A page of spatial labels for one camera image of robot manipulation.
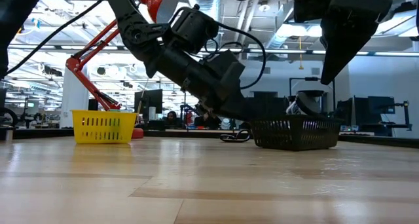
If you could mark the black plastic basket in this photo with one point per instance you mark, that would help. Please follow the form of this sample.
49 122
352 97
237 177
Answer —
294 139

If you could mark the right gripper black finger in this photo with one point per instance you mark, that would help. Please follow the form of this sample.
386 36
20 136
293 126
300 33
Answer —
347 40

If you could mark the clear jar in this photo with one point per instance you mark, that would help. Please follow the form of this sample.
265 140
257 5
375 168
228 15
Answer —
309 101

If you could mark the person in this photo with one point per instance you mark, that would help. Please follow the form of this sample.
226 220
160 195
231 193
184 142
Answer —
209 122
171 115

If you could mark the yellow plastic basket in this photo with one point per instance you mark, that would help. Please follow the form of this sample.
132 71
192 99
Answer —
98 114

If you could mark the monitor on black arm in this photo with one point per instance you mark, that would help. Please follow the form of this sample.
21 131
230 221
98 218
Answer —
379 104

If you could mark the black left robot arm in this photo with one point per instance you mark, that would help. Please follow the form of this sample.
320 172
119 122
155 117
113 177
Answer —
176 67

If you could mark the red desk lamp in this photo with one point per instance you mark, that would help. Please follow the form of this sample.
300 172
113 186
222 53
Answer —
160 4

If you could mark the black computer monitor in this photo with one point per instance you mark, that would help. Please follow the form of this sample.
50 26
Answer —
149 101

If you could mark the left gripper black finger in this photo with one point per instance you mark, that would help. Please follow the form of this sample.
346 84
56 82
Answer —
244 114

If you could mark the white square pillar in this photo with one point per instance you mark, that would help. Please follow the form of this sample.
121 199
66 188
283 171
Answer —
73 99

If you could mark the black station frame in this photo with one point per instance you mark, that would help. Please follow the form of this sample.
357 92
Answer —
307 79

